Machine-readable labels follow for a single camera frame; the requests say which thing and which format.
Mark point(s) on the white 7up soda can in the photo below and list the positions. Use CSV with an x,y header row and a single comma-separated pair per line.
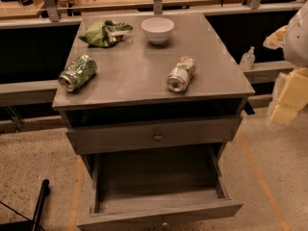
x,y
179,78

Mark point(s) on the green chip bag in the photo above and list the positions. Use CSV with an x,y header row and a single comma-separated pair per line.
x,y
105,33

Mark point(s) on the white ceramic bowl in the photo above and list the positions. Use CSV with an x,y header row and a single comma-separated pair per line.
x,y
157,30

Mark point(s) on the black pole stand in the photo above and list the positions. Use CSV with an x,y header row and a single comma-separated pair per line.
x,y
43,193

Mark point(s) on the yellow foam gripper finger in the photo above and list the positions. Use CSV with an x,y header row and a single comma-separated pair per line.
x,y
276,40
289,97

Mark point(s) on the closed grey top drawer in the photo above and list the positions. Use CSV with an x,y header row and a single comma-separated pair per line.
x,y
153,134

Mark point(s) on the green crushed soda can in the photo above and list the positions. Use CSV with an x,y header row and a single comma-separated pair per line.
x,y
77,73

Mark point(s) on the open grey middle drawer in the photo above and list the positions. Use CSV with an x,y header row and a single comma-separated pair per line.
x,y
137,189

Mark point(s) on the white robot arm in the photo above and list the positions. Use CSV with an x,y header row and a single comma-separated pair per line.
x,y
295,49

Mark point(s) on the grey wooden drawer cabinet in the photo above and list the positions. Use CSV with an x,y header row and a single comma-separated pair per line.
x,y
130,84

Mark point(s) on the clear hand sanitizer bottle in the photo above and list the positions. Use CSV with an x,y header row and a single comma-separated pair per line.
x,y
248,59

